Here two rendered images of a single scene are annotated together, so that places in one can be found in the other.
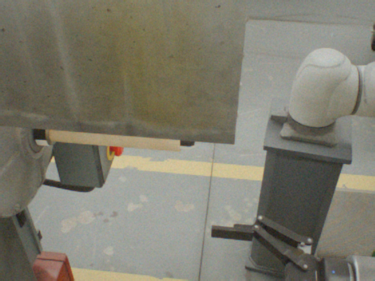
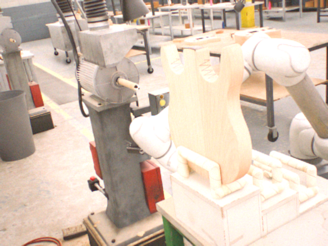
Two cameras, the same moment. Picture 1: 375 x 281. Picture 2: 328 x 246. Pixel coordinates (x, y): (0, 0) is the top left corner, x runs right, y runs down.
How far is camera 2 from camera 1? 165 cm
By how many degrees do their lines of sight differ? 52
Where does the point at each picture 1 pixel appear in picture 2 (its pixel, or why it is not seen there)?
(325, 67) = (297, 119)
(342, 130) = (321, 170)
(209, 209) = not seen: hidden behind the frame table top
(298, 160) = not seen: hidden behind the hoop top
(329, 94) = (297, 135)
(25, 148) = (112, 82)
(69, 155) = (153, 111)
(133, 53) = (95, 47)
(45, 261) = (151, 165)
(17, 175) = (108, 89)
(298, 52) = not seen: outside the picture
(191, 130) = (102, 64)
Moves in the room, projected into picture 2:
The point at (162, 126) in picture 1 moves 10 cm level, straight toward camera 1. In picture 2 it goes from (100, 63) to (80, 68)
